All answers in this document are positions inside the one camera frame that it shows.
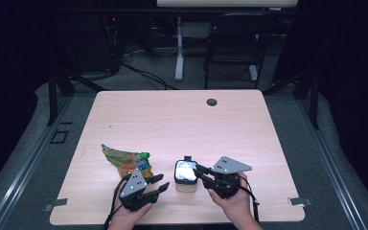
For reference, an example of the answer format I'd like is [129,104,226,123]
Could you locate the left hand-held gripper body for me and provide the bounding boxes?
[118,168,161,213]

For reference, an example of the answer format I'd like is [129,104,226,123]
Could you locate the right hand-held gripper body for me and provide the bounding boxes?
[200,155,253,199]

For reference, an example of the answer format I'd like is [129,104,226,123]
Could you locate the yellow spouted pouch green cap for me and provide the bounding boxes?
[101,143,155,179]

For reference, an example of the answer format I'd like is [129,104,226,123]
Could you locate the person's right hand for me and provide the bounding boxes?
[207,172,253,222]

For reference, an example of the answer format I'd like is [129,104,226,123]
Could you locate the person's left hand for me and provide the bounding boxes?
[107,191,154,230]

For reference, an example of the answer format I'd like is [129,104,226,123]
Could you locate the grey tape piece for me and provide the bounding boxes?
[287,196,314,207]
[42,197,69,213]

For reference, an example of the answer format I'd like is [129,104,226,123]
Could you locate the black metal stand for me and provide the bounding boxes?
[46,66,106,127]
[262,68,320,130]

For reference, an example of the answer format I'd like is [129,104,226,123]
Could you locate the white desk with white legs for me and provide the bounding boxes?
[156,0,300,82]

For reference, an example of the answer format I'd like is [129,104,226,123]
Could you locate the black folding chair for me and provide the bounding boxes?
[203,12,277,90]

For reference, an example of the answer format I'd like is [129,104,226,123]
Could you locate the black curtain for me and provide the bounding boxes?
[277,0,368,199]
[0,0,56,193]

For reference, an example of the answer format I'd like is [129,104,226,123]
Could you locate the left hand-held gripper black cable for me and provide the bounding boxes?
[103,180,126,230]

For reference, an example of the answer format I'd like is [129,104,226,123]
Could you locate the hand-held gripper black cable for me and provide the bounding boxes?
[239,175,261,223]
[103,180,126,230]

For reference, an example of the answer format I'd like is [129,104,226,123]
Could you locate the right hand-held gripper black cable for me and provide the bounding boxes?
[239,175,261,223]

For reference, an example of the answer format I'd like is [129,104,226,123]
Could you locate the black floor cables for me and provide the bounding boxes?
[121,44,178,90]

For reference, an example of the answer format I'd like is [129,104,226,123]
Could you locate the metal floor rail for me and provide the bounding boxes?
[0,95,75,230]
[295,95,368,230]

